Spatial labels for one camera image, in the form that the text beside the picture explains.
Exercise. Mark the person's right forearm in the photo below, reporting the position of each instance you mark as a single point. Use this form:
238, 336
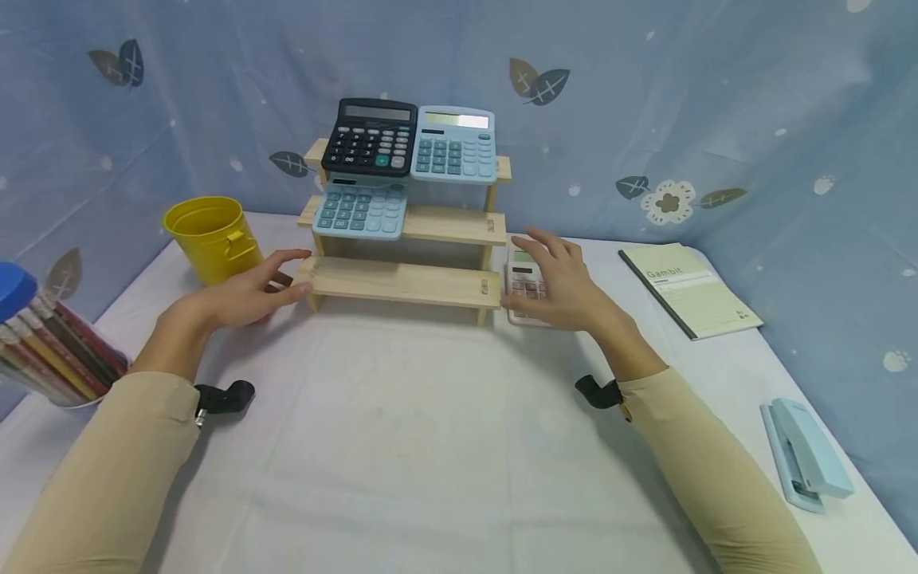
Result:
710, 470

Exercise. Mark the person's right fingers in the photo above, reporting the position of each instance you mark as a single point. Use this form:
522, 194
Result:
574, 251

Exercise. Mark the wooden three-tier shelf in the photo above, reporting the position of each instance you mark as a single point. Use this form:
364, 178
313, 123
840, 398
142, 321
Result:
401, 283

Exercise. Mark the person's left thumb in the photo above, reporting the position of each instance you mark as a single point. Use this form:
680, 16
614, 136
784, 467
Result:
287, 260

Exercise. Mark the person's right index finger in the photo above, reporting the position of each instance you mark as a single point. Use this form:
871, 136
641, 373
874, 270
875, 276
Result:
527, 263

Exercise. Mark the person's left index finger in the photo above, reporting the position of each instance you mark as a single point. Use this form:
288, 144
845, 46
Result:
290, 292

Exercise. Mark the black wrist band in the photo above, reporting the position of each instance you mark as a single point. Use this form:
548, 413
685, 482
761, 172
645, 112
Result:
601, 393
226, 399

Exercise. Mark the light blue stapler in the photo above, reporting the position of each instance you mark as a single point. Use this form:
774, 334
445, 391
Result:
807, 454

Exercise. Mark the person's left forearm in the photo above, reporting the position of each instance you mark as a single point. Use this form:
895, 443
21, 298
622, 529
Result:
107, 470

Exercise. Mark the pink calculator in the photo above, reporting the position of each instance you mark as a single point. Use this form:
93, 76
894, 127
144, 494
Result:
522, 281

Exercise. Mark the person's right thumb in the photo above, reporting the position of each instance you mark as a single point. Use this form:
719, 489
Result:
515, 300

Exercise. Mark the person's left hand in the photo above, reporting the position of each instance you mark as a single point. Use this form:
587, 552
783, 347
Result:
226, 301

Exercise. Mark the bundle of coloured pencils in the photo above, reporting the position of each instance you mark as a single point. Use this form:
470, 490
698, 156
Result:
57, 355

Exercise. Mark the clear tub with blue lid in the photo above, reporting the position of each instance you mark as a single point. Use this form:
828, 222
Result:
16, 291

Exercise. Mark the pale green notebook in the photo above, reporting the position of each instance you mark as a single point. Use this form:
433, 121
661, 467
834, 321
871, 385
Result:
692, 291

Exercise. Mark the person's right middle finger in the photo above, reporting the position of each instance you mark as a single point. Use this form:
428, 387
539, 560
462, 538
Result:
546, 241

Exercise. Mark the light blue calculator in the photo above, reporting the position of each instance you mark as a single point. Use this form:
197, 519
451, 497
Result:
455, 151
362, 211

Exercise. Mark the person's right hand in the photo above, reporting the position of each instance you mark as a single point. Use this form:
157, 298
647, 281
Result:
570, 291

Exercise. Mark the yellow metal bucket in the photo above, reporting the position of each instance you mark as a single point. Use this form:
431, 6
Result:
211, 239

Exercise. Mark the black calculator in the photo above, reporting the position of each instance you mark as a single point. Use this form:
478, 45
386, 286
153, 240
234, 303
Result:
369, 143

